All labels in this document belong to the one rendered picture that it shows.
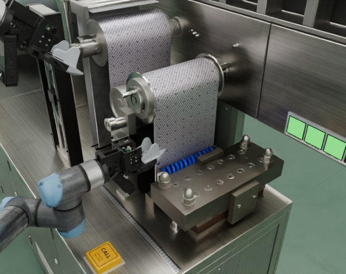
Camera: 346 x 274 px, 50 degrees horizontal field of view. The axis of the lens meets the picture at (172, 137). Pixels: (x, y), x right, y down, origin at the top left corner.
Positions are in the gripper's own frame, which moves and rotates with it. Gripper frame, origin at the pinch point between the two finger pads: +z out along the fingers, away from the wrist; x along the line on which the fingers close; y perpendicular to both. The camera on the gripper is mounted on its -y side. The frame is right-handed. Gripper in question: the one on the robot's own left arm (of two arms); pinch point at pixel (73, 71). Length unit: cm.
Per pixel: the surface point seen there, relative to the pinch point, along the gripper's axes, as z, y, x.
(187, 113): 34.3, 5.4, -7.8
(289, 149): 239, 21, 60
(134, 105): 20.8, -0.2, -1.4
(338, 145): 49, 18, -44
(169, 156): 37.4, -8.7, -7.8
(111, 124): 18.4, -8.3, 0.2
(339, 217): 210, -3, -9
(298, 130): 50, 17, -32
